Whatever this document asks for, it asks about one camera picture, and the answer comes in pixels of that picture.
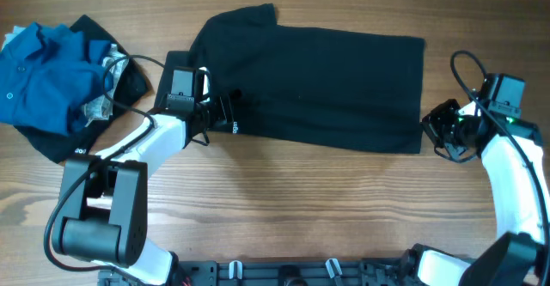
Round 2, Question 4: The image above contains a black polo shirt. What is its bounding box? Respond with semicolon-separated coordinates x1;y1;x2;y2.
156;3;425;154

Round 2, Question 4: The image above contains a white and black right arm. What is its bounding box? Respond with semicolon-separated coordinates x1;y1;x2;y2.
411;100;549;285

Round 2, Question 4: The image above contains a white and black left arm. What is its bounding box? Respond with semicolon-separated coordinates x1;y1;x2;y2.
43;67;233;285

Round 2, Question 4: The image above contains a grey patterned garment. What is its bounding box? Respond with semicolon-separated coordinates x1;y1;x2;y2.
81;44;129;126

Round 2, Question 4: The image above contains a black shirt in pile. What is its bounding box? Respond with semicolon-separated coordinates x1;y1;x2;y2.
15;15;150;163

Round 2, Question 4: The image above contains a blue polo shirt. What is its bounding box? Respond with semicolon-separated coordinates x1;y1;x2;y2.
1;22;112;136

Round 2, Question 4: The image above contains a white garment under pile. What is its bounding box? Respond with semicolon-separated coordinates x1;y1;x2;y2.
2;26;27;50

